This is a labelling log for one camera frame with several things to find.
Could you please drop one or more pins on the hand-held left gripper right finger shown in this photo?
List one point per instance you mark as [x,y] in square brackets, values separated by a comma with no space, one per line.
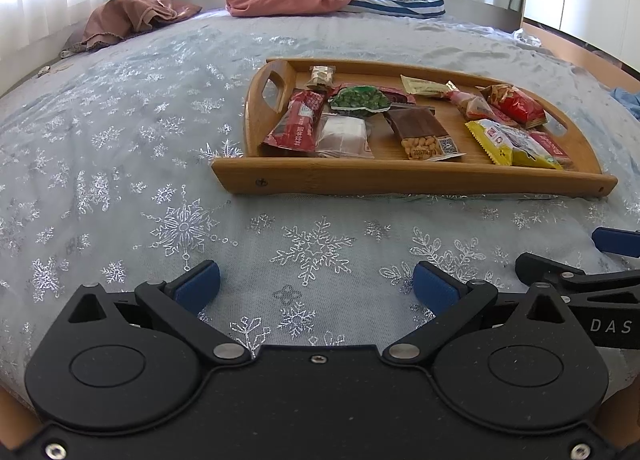
[435,287]

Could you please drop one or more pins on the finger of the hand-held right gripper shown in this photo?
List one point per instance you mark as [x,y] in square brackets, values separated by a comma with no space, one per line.
[610,325]
[617,241]

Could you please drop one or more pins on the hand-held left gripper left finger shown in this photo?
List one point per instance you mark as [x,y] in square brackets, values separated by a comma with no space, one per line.
[197,285]

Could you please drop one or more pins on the wooden tray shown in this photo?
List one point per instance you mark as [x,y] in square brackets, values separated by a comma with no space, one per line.
[380,178]

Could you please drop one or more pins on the red crisp snack packet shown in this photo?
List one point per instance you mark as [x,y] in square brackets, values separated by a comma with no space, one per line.
[517,108]

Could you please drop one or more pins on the long red snack packet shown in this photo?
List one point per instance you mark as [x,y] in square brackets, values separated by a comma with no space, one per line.
[297,123]

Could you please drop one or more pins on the green pea snack packet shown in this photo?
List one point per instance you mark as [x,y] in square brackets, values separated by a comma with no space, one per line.
[360,99]

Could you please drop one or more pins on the light blue cloth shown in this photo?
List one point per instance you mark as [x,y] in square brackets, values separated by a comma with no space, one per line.
[627,103]

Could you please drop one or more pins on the snowflake bedspread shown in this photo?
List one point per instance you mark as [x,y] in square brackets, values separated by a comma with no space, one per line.
[150,140]

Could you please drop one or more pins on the yellow snack packet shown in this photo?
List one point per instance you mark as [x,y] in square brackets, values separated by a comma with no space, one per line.
[500,140]

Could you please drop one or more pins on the brown peanut snack packet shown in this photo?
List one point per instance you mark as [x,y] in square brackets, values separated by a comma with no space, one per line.
[417,128]

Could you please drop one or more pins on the white snack packet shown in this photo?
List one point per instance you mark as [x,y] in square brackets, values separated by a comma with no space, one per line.
[345,135]

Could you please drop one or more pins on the pink twisted snack packet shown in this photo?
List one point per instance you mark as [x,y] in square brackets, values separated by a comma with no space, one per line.
[472,104]

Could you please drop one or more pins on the pale green snack packet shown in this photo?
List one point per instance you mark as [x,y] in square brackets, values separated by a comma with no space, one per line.
[425,87]

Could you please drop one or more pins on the small beige snack packet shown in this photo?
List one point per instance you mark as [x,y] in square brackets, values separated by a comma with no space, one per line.
[321,78]

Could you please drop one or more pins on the dark brown headboard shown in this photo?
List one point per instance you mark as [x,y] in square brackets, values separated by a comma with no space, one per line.
[480,10]

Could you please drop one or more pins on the brown cloth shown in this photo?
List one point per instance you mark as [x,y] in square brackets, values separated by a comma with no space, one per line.
[130,15]

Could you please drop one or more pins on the wooden bed frame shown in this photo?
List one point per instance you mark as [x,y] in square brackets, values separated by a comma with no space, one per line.
[575,48]

